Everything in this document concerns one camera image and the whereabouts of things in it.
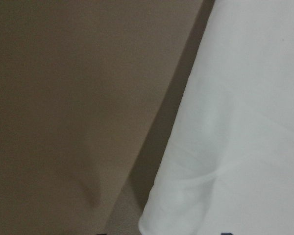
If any white long-sleeve printed shirt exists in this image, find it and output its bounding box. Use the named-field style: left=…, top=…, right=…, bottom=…
left=138, top=0, right=294, bottom=235

